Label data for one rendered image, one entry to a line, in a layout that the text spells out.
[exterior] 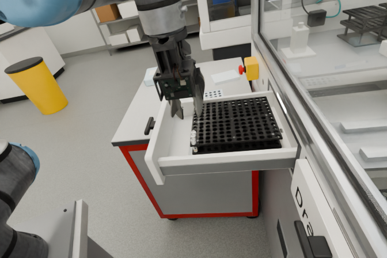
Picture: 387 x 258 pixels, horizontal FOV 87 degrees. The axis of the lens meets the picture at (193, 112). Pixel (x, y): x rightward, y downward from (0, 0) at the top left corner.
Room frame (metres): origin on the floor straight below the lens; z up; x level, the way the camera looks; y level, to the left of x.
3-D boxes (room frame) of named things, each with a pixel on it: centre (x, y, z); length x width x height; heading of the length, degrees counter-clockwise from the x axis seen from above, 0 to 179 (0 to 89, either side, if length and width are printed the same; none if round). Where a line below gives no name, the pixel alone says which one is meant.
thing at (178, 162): (0.42, -0.11, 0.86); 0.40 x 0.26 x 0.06; 79
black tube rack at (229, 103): (0.43, -0.10, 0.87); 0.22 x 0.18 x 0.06; 79
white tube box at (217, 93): (0.72, -0.08, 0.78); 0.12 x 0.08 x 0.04; 84
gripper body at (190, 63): (0.37, 0.01, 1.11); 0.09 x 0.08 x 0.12; 169
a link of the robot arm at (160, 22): (0.38, 0.01, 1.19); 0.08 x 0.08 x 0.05
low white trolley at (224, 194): (0.86, 0.00, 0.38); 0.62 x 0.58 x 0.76; 169
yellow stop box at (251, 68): (0.73, -0.27, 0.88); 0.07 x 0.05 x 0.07; 169
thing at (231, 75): (0.90, -0.19, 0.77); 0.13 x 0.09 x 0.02; 92
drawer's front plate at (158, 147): (0.46, 0.10, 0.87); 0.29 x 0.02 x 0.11; 169
